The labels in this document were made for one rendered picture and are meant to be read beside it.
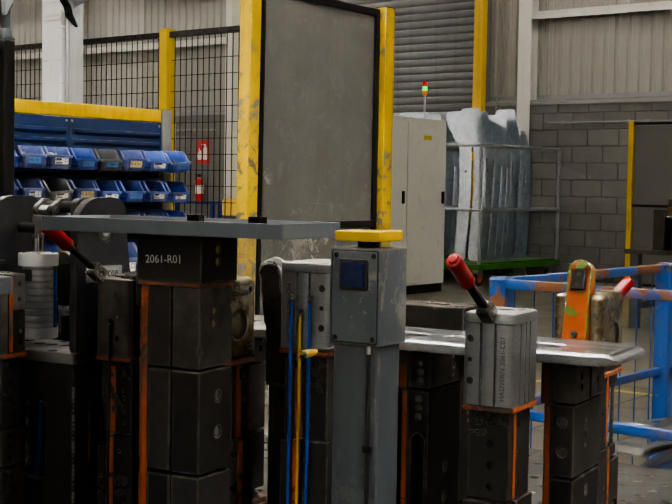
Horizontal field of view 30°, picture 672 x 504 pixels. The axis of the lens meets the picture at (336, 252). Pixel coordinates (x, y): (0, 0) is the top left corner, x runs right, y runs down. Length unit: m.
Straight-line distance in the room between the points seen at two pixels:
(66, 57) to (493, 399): 5.46
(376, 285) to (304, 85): 3.73
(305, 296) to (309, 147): 3.51
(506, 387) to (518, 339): 0.06
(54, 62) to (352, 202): 2.14
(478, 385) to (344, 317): 0.21
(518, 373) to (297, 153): 3.59
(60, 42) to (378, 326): 5.52
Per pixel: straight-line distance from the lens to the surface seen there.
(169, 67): 6.53
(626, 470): 2.39
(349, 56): 5.38
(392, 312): 1.45
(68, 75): 6.83
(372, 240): 1.43
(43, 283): 1.90
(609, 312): 1.88
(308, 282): 1.65
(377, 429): 1.45
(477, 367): 1.56
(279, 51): 5.01
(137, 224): 1.56
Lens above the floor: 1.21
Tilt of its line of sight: 3 degrees down
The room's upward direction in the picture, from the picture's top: 1 degrees clockwise
